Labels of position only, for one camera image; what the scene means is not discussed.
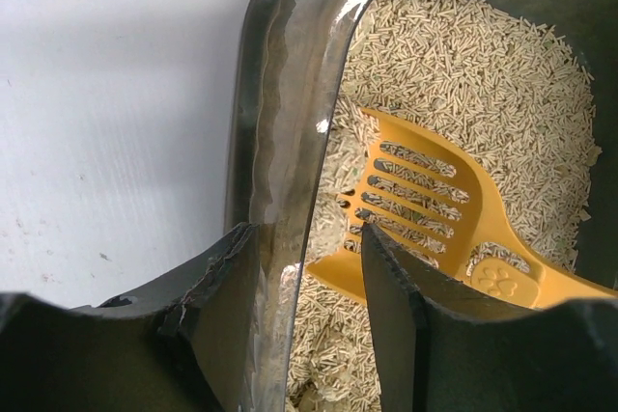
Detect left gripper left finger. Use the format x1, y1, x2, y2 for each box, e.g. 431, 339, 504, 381
1, 223, 260, 411

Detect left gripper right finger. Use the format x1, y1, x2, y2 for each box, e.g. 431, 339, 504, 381
361, 224, 617, 411

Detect yellow plastic litter scoop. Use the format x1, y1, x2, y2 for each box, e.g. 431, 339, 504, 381
308, 110, 617, 309

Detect dark grey litter box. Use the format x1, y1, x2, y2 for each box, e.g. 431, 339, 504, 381
225, 0, 617, 411

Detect litter clump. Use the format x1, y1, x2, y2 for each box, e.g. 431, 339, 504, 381
318, 129, 368, 195
305, 194, 349, 263

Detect cat litter granules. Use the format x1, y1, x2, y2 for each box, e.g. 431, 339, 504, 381
285, 0, 602, 411

